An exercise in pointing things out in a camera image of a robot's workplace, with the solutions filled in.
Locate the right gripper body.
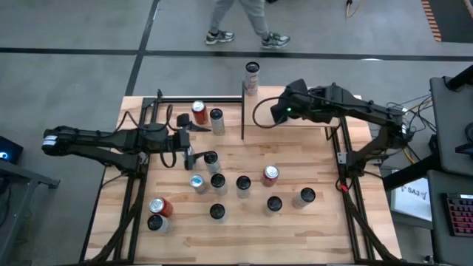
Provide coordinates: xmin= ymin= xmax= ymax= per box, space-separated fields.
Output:
xmin=288 ymin=87 xmax=330 ymax=124

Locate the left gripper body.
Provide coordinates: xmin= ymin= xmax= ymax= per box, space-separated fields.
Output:
xmin=168 ymin=127 xmax=191 ymax=154

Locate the red Coca-Cola can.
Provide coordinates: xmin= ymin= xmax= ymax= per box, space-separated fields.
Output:
xmin=191 ymin=100 xmax=210 ymax=125
xmin=260 ymin=164 xmax=280 ymax=188
xmin=148 ymin=197 xmax=174 ymax=219

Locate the Celsius Arctic Vibe can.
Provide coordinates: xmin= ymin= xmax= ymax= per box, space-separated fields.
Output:
xmin=209 ymin=202 xmax=227 ymax=224
xmin=203 ymin=150 xmax=222 ymax=174

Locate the Celsius can with orange print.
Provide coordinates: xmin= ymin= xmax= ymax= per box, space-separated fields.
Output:
xmin=210 ymin=173 xmax=229 ymax=197

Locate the Celsius can with yellow band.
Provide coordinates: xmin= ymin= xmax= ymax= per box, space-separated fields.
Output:
xmin=209 ymin=107 xmax=226 ymax=137

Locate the person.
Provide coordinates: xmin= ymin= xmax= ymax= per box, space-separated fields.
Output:
xmin=205 ymin=0 xmax=291 ymax=50

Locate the Celsius Tropical Vibe can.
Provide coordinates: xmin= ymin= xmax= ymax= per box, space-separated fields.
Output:
xmin=263 ymin=195 xmax=284 ymax=217

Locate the white printed sign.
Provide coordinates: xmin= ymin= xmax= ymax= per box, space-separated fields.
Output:
xmin=390 ymin=177 xmax=433 ymax=222

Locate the grey metal stand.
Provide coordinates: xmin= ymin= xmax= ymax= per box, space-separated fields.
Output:
xmin=0 ymin=158 xmax=61 ymax=266

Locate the black mat with orange stripes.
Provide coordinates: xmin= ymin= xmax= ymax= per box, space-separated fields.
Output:
xmin=421 ymin=0 xmax=473 ymax=43

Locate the black box with blue light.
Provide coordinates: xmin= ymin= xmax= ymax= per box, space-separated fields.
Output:
xmin=0 ymin=135 xmax=24 ymax=166

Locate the backlit black keyboard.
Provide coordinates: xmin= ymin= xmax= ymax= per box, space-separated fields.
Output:
xmin=445 ymin=193 xmax=473 ymax=238

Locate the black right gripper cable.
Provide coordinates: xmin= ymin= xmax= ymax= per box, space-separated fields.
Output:
xmin=252 ymin=96 xmax=284 ymax=129

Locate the black aluminium table frame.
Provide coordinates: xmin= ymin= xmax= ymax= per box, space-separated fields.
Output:
xmin=79 ymin=81 xmax=402 ymax=265

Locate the yellow cable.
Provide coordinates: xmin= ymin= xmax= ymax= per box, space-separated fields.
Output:
xmin=402 ymin=146 xmax=417 ymax=166
xmin=345 ymin=0 xmax=365 ymax=18

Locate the black cable tangle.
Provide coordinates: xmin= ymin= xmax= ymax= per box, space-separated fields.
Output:
xmin=384 ymin=94 xmax=435 ymax=166

